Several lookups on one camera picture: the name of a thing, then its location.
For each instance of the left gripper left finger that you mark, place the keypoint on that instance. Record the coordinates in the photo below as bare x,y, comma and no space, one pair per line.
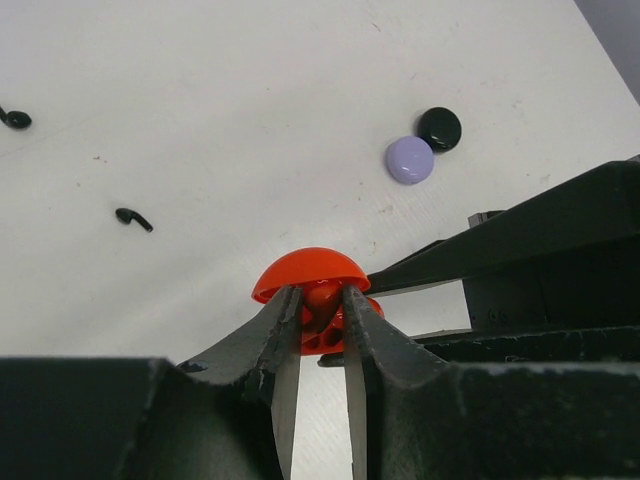
227,413

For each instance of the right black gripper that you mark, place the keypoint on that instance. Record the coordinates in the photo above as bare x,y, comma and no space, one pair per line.
572,258

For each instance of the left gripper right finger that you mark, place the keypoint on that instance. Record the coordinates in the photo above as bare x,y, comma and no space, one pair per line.
414,415

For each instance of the orange round charging case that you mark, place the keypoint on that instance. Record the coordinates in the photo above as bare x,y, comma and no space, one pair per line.
322,274

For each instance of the black round charging case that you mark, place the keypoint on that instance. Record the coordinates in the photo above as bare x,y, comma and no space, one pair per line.
440,128

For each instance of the lilac round charging case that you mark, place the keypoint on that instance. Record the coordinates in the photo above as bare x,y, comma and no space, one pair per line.
409,160

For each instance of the black earbud right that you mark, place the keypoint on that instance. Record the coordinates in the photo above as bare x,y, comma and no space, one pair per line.
127,216

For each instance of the black earbud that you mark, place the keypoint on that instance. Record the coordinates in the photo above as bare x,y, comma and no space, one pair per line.
16,120
127,216

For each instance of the black earbud top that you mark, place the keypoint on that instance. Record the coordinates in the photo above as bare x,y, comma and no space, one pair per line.
16,120

